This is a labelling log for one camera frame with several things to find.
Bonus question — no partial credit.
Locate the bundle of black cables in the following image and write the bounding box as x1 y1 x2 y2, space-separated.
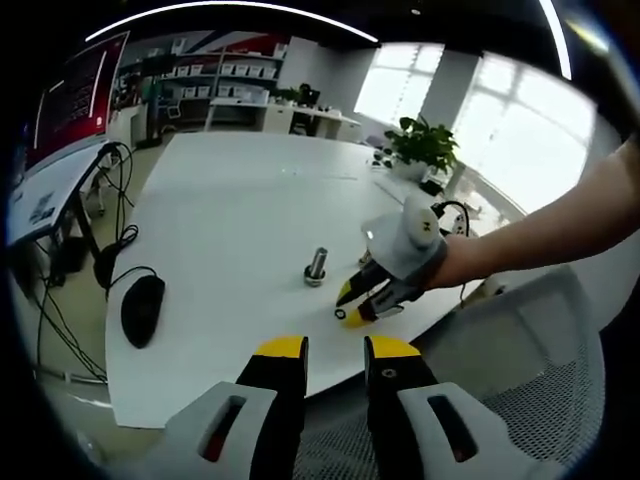
28 141 142 387

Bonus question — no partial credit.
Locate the green potted plant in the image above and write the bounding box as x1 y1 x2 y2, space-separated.
383 115 461 183

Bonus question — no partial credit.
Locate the long white desk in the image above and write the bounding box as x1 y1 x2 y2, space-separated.
207 97 362 140

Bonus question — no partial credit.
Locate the white standing desk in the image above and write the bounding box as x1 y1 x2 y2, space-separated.
4 138 124 282

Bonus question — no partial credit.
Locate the black computer mouse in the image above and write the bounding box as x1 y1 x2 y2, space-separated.
120 275 167 350

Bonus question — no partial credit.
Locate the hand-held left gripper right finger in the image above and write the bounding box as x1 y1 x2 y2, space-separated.
362 334 546 480

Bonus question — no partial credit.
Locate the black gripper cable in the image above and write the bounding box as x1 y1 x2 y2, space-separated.
431 199 473 239

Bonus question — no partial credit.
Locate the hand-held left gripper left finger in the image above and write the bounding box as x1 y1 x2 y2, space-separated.
149 335 310 480

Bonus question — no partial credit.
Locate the black mouse cable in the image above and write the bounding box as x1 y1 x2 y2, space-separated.
104 264 159 302

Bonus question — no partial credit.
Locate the curved ceiling light strip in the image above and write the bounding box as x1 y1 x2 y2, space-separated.
539 0 574 82
84 0 380 47

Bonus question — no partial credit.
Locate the large threaded steel stud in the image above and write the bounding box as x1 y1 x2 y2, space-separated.
302 246 329 288

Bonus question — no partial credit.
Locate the shelf of white storage bins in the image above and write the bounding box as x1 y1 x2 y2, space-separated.
114 38 290 137

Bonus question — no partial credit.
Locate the black screen on stand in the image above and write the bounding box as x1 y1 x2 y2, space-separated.
141 55 172 77

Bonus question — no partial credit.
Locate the grey mesh office chair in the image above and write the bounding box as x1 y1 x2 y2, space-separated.
289 263 607 480

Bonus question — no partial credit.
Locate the red screen monitor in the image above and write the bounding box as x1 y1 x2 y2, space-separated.
24 30 132 174

